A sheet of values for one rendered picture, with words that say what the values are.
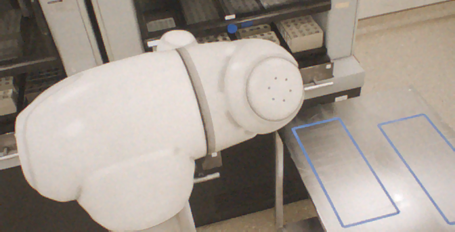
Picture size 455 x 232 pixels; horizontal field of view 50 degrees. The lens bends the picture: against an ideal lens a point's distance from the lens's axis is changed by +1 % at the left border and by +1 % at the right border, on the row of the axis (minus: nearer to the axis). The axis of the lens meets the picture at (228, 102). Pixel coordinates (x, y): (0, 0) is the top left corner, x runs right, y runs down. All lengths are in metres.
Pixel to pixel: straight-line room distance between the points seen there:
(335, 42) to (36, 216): 1.22
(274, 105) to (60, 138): 0.22
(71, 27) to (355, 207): 0.92
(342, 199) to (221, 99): 0.77
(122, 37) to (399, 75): 1.86
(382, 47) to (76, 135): 2.77
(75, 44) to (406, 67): 2.05
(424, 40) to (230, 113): 2.81
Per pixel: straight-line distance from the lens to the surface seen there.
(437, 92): 2.89
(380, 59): 3.05
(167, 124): 0.50
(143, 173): 0.52
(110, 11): 1.46
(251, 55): 0.51
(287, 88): 0.51
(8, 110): 1.65
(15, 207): 1.86
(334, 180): 1.27
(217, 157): 1.38
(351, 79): 1.75
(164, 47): 1.07
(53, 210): 1.88
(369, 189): 1.27
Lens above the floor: 1.80
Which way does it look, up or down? 42 degrees down
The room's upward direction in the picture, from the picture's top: 5 degrees counter-clockwise
